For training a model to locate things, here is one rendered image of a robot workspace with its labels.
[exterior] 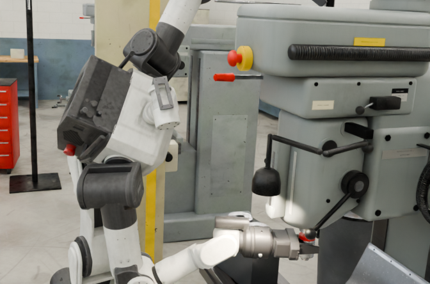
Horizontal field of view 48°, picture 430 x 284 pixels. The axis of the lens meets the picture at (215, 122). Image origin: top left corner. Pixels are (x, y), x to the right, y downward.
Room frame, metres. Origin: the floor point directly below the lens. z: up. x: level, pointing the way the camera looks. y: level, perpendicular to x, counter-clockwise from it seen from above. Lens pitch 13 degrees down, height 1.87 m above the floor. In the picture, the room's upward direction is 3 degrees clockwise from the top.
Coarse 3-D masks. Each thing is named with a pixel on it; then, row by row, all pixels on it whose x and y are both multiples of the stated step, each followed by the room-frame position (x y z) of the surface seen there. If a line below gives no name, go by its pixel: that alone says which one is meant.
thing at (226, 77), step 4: (216, 76) 1.25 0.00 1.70; (220, 76) 1.26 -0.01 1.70; (224, 76) 1.26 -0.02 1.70; (228, 76) 1.26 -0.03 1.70; (232, 76) 1.27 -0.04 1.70; (236, 76) 1.28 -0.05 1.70; (240, 76) 1.28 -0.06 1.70; (244, 76) 1.29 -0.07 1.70; (248, 76) 1.29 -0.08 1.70; (252, 76) 1.30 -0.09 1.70; (256, 76) 1.30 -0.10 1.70; (260, 76) 1.31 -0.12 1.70; (216, 80) 1.26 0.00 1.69; (220, 80) 1.26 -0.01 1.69; (224, 80) 1.26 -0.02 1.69; (228, 80) 1.27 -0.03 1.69; (232, 80) 1.27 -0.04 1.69
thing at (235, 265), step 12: (240, 216) 1.64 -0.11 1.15; (228, 264) 1.56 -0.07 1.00; (240, 264) 1.51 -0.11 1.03; (252, 264) 1.46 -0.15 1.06; (264, 264) 1.48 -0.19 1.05; (276, 264) 1.51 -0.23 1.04; (240, 276) 1.50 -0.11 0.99; (252, 276) 1.46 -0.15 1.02; (264, 276) 1.49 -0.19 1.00; (276, 276) 1.52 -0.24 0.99
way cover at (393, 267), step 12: (372, 252) 1.52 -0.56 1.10; (384, 252) 1.48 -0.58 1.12; (360, 264) 1.53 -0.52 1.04; (372, 264) 1.49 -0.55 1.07; (384, 264) 1.46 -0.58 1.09; (396, 264) 1.42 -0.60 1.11; (360, 276) 1.50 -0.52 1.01; (372, 276) 1.47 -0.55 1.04; (384, 276) 1.43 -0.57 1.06; (396, 276) 1.40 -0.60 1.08; (408, 276) 1.37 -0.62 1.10
